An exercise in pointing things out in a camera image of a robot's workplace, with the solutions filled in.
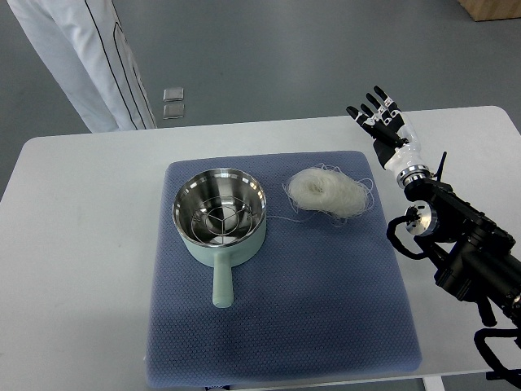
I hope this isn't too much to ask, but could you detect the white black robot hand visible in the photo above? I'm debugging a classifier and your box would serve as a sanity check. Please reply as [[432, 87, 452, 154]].
[[346, 86, 432, 188]]

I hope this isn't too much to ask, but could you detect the person in white coat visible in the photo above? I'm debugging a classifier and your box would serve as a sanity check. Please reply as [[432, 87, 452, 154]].
[[8, 1, 156, 133]]

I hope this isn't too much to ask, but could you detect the wire steamer rack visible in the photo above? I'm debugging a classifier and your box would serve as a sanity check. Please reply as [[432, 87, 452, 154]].
[[190, 204, 252, 244]]

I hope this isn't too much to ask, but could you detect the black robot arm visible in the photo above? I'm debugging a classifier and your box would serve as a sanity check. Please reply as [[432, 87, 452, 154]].
[[387, 164, 520, 387]]

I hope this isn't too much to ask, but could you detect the white vermicelli bundle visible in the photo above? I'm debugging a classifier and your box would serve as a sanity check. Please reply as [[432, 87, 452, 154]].
[[269, 164, 375, 226]]

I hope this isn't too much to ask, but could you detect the upper silver floor plate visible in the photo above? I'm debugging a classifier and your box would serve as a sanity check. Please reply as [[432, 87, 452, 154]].
[[163, 87, 184, 102]]

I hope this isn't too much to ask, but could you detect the mint green steel pot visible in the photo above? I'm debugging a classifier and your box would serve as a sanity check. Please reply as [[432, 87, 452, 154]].
[[172, 168, 267, 309]]

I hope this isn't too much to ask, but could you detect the wooden box corner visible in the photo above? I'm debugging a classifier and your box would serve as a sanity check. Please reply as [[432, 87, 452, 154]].
[[458, 0, 520, 22]]

